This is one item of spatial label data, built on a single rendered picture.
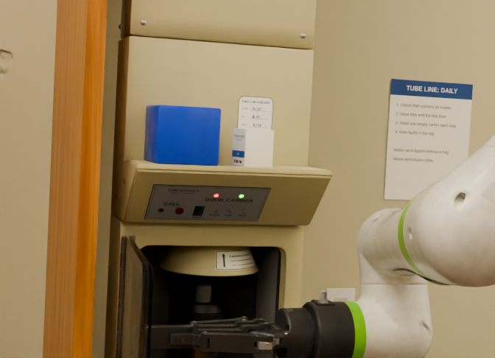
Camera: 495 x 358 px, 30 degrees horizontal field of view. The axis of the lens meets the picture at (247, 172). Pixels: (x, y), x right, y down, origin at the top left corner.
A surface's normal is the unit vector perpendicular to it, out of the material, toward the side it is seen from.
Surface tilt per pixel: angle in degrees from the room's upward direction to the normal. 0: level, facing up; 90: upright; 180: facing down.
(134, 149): 90
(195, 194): 135
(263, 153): 90
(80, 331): 90
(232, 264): 66
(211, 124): 90
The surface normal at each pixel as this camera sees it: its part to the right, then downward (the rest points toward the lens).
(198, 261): -0.20, -0.37
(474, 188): -0.30, -0.58
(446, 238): -0.65, 0.09
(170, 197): 0.17, 0.75
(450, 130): 0.29, 0.07
